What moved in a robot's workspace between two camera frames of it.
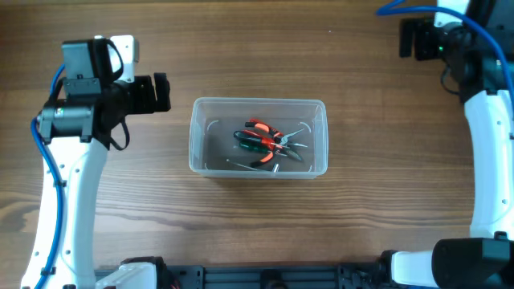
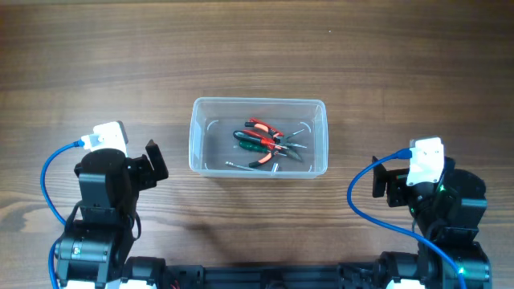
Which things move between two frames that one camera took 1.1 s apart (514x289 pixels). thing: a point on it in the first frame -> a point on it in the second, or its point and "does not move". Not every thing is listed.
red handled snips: (279, 147) -> (277, 135)
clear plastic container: (213, 123) does not move
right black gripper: (425, 29) -> (397, 180)
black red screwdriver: (256, 136) does not move
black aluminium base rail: (268, 276) does not move
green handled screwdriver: (258, 148) does not move
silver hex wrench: (275, 168) does not move
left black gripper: (146, 103) -> (148, 176)
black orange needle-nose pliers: (284, 141) does not move
